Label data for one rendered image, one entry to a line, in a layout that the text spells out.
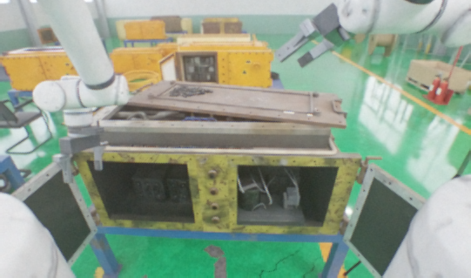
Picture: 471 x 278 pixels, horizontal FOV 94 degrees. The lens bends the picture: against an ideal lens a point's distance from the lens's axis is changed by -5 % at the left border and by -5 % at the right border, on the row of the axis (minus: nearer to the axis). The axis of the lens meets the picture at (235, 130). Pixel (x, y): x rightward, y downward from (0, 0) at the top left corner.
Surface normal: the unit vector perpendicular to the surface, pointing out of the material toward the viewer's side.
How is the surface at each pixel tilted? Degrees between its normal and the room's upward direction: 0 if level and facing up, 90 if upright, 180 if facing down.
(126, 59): 90
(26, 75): 90
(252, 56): 90
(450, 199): 17
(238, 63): 90
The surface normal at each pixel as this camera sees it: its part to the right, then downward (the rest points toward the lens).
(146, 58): 0.00, 0.48
